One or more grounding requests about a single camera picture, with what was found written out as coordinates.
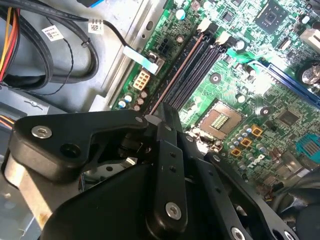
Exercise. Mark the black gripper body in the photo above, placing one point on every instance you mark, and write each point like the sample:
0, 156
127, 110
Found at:
112, 205

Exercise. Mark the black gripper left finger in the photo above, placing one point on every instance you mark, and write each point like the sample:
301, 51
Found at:
62, 125

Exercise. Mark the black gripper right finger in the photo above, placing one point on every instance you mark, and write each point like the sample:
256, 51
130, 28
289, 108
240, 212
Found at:
212, 180

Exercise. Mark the dark RAM stick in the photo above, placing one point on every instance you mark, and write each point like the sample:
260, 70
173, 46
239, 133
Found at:
176, 75

